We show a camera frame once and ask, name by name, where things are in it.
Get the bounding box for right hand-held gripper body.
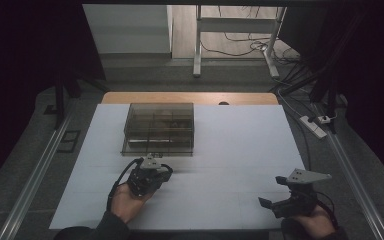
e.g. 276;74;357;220
269;168;333;220

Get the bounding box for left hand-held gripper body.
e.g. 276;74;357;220
126;155;174;198

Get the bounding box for transparent brown drawer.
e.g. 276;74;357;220
120;134;195;157

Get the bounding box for transparent brown drawer box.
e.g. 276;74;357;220
123;102;195;148

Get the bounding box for person's right hand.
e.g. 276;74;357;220
291;204;336;240

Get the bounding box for person's left hand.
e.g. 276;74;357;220
110;182;154;225

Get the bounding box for white table cover sheet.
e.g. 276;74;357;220
48;103;306;231

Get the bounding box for white power strip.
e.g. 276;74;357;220
299;114;328;140

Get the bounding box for wooden table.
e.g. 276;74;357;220
100;91;280;106

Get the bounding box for white plug adapter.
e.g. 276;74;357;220
318;114;338;125

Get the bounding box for black square floor plate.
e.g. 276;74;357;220
56;129;82;154

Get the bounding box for black tripod stand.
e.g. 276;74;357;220
269;63;348;135
53;71;110;130

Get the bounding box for white cabinet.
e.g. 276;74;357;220
82;3;174;55

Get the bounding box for black curtain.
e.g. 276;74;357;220
278;5;384;193
0;0;107;196

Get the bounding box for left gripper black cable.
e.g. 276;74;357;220
106;157;145;212

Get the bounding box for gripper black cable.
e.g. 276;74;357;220
106;157;145;212
314;190;340;231

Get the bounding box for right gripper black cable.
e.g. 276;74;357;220
314;190;340;231

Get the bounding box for aluminium rail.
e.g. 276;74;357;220
312;102;384;240
0;99;78;240

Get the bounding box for white cable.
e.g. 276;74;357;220
275;87;316;118

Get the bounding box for white metal desk frame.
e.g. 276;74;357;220
192;4;288;80

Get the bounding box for black floor cables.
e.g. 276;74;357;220
200;5;303;66

